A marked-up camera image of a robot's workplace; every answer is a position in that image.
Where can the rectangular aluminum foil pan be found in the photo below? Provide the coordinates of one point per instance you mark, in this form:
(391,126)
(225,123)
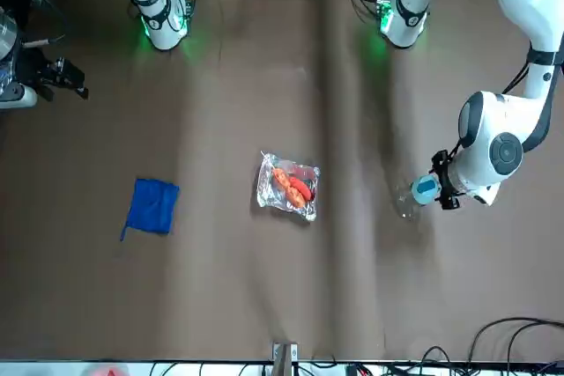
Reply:
(269,195)

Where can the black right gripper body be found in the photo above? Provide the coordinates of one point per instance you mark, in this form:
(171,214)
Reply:
(35,70)

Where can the clear seasoning bottle blue cap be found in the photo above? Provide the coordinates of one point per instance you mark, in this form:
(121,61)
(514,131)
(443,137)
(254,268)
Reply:
(424,187)

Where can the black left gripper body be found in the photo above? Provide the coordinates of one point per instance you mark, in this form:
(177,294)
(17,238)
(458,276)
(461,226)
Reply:
(447,184)

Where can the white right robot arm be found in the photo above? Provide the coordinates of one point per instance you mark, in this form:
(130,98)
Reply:
(163,28)

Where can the blue dishcloth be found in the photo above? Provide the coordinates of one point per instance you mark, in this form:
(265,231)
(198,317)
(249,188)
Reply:
(152,206)

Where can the orange shrimp skewer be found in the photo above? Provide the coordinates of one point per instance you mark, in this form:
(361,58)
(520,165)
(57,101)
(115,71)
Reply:
(293,189)

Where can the aluminium profile post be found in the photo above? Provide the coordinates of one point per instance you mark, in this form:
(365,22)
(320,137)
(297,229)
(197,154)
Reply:
(285,358)

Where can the pink plate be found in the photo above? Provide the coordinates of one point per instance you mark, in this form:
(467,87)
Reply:
(108,370)

